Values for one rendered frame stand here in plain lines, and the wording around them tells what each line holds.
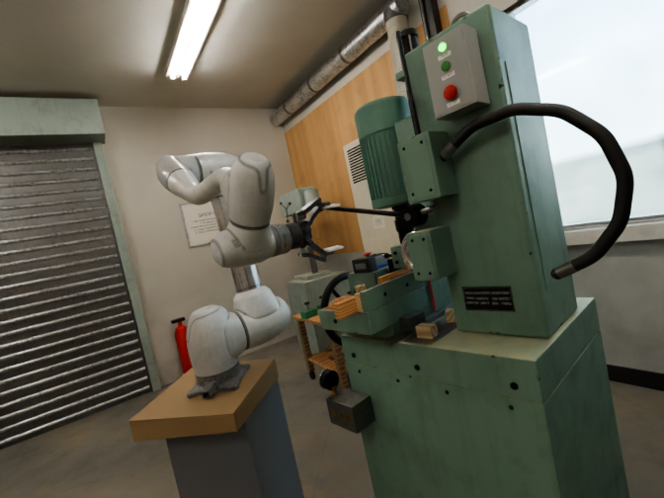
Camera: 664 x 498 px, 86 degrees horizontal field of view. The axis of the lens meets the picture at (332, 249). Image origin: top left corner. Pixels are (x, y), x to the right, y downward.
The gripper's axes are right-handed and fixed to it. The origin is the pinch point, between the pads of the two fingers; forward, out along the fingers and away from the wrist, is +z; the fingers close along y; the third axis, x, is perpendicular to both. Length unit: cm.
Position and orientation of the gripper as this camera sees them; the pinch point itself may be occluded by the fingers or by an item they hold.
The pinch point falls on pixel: (336, 226)
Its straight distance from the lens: 115.3
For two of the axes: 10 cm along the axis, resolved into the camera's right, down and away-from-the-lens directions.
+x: -6.7, -1.0, 7.4
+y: -0.8, -9.8, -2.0
